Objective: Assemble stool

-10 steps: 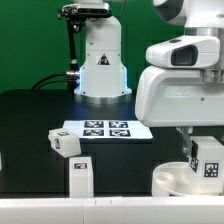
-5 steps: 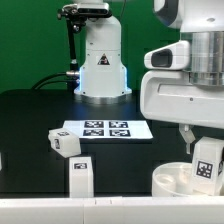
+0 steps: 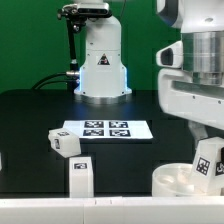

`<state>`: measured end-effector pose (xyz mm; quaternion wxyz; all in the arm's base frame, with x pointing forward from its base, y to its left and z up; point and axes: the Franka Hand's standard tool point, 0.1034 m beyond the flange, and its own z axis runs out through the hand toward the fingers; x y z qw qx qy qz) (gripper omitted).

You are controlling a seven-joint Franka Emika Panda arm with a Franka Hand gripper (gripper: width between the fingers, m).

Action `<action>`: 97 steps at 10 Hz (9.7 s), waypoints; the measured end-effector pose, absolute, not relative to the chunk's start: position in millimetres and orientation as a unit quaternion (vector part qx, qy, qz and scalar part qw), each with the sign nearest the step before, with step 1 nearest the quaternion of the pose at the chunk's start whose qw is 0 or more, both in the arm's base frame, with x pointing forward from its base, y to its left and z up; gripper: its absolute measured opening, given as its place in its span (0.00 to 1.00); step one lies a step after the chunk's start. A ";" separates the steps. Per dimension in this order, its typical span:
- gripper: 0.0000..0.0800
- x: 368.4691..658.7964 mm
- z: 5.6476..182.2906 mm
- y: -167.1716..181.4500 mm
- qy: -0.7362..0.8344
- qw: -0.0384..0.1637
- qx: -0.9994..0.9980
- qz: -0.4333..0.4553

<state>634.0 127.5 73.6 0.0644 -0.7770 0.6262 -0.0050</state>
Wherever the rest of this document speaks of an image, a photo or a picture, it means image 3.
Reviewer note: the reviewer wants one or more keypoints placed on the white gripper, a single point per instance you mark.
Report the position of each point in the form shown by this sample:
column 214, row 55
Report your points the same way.
column 201, row 104

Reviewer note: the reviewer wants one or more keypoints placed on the white round stool seat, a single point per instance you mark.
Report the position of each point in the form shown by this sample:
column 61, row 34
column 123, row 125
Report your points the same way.
column 171, row 180

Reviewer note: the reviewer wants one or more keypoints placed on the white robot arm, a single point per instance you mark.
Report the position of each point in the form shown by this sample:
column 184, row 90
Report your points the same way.
column 191, row 79

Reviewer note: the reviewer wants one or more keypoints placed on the white marker sheet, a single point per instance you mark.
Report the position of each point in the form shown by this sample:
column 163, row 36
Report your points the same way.
column 105, row 129

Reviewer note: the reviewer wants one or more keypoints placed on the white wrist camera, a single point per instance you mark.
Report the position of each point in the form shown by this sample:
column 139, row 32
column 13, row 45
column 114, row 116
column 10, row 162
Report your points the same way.
column 170, row 56

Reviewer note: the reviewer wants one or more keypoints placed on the white front wall rail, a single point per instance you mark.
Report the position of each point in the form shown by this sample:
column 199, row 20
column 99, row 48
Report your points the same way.
column 115, row 210

